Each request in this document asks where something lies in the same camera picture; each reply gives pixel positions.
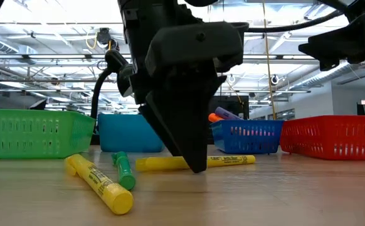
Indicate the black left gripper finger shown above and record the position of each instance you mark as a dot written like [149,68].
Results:
[182,132]
[220,81]

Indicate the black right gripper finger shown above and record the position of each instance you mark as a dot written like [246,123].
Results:
[326,47]

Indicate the purple highlighter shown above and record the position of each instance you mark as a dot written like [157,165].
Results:
[228,114]

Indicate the orange highlighter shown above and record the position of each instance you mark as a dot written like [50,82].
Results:
[214,118]

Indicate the slim yellow highlighter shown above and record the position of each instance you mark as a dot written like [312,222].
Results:
[160,164]

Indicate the green highlighter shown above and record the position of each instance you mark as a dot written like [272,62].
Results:
[125,171]

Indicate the thick yellow highlighter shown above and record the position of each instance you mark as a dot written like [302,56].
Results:
[104,186]

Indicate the black monitor back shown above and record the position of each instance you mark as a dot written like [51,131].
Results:
[232,102]

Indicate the teal plastic bin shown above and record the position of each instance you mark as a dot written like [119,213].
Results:
[126,133]

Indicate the blue plastic basket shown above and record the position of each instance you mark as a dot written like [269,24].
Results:
[248,138]

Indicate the black gooseneck desk lamp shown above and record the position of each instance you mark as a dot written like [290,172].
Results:
[98,91]

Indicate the red plastic basket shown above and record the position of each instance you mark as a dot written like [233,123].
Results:
[333,138]

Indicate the green plastic basket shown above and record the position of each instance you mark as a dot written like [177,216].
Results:
[35,135]

